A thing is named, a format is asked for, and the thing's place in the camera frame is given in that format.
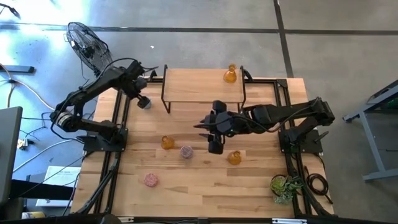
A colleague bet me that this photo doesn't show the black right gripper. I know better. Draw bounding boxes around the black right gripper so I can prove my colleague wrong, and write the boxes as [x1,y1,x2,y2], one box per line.
[193,100,249,156]

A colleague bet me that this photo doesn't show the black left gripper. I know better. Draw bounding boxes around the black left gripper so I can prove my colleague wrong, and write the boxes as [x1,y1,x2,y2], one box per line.
[123,59,151,110]

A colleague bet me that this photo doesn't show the purple patterned candle bowl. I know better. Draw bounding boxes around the purple patterned candle bowl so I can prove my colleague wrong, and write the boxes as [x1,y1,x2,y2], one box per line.
[180,145,194,160]

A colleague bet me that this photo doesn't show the amber glass candle stick holder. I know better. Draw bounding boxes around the amber glass candle stick holder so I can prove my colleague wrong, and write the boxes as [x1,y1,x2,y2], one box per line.
[227,150,243,166]
[223,63,238,84]
[160,135,175,151]

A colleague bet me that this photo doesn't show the red patterned candle bowl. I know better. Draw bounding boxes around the red patterned candle bowl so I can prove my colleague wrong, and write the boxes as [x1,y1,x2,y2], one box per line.
[144,172,159,188]

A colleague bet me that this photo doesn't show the wooden shelf riser black legs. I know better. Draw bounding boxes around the wooden shelf riser black legs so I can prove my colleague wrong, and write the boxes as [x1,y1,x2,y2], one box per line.
[160,64,248,114]

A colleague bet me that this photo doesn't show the black metal floor fan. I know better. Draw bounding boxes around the black metal floor fan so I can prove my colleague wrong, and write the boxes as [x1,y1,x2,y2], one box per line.
[65,21,114,82]

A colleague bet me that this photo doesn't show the green succulent plant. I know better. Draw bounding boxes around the green succulent plant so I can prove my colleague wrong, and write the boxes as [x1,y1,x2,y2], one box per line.
[269,174,303,206]

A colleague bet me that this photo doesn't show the white paper sheet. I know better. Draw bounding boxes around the white paper sheet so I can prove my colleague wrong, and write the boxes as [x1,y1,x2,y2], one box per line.
[35,166,82,208]

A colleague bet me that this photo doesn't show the black floor bar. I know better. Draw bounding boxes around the black floor bar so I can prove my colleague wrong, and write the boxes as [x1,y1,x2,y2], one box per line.
[0,65,35,74]

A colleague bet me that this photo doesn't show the grey monitor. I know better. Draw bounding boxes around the grey monitor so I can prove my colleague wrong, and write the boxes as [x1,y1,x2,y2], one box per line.
[0,106,24,206]

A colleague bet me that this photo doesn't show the yellow object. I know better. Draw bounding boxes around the yellow object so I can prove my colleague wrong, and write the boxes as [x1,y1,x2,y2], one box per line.
[21,211,46,220]

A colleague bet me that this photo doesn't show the black aluminium table frame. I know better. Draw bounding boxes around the black aluminium table frame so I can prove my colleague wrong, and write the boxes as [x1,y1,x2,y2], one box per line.
[71,67,335,218]

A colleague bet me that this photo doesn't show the white floor cable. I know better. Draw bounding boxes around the white floor cable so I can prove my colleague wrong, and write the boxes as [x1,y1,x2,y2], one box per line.
[12,138,80,174]

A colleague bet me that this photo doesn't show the coiled black cable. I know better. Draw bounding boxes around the coiled black cable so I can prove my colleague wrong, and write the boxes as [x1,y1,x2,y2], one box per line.
[305,166,334,205]

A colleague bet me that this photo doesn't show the grey metal table frame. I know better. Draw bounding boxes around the grey metal table frame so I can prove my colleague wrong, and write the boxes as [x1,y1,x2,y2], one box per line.
[341,79,398,183]

